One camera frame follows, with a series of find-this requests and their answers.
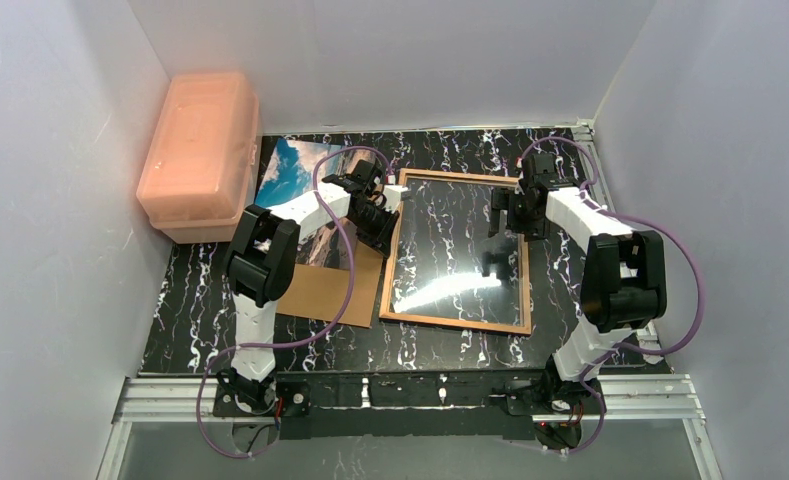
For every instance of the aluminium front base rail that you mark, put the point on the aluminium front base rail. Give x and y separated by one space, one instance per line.
650 397

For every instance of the beach landscape photo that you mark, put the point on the beach landscape photo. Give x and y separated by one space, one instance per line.
288 174

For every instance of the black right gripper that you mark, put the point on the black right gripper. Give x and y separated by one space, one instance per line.
512 211

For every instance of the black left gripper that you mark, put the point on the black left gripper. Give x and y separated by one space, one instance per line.
378 224

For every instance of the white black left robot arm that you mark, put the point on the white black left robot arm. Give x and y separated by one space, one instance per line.
260 263

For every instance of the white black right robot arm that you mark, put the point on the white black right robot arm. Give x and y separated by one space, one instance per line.
623 285

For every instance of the clear acrylic sheet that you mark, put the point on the clear acrylic sheet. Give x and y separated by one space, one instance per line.
457 255

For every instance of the wooden picture frame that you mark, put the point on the wooden picture frame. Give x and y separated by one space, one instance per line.
457 255

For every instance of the brown fibreboard backing board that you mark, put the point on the brown fibreboard backing board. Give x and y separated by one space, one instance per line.
317 293

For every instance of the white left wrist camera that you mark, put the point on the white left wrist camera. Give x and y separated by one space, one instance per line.
392 196

